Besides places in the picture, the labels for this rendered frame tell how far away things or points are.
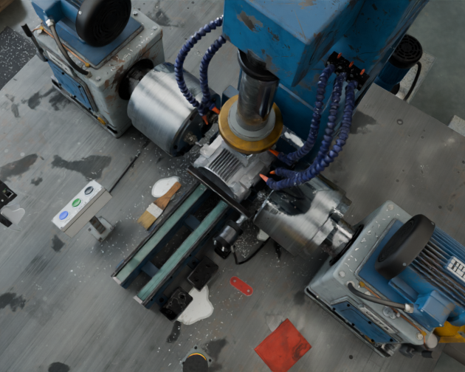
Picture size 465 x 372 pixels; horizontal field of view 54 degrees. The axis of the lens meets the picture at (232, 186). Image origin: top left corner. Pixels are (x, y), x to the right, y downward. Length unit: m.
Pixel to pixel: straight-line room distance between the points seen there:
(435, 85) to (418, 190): 1.40
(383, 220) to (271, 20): 0.70
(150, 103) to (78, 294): 0.67
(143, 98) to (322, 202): 0.61
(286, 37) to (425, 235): 0.57
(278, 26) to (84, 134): 1.09
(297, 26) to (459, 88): 2.41
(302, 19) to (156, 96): 0.66
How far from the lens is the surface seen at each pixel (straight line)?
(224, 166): 1.37
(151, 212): 1.63
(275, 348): 1.58
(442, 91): 3.14
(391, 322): 1.31
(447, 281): 1.18
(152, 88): 1.42
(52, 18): 1.45
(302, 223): 1.30
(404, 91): 2.49
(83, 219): 1.40
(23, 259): 1.70
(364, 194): 1.76
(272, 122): 1.25
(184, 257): 1.47
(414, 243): 1.14
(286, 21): 0.86
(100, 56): 1.48
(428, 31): 3.36
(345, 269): 1.28
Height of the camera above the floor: 2.37
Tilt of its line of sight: 71 degrees down
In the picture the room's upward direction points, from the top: 12 degrees clockwise
